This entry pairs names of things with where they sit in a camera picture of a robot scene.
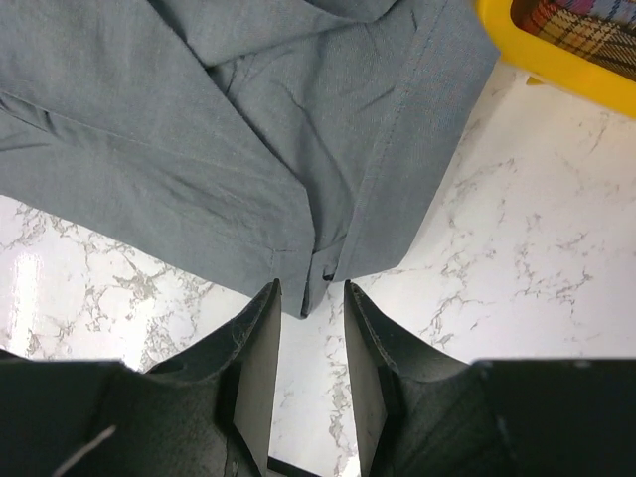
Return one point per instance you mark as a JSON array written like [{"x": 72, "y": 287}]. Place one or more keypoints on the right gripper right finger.
[{"x": 420, "y": 412}]

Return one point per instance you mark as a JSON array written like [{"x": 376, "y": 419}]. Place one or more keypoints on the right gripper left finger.
[{"x": 206, "y": 411}]

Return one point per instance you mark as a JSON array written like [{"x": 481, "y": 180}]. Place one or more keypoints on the grey long sleeve shirt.
[{"x": 241, "y": 141}]

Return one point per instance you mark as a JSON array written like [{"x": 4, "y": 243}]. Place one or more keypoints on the yellow plastic bin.
[{"x": 551, "y": 64}]

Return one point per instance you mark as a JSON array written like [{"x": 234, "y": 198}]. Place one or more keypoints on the plaid shirt in bin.
[{"x": 600, "y": 31}]

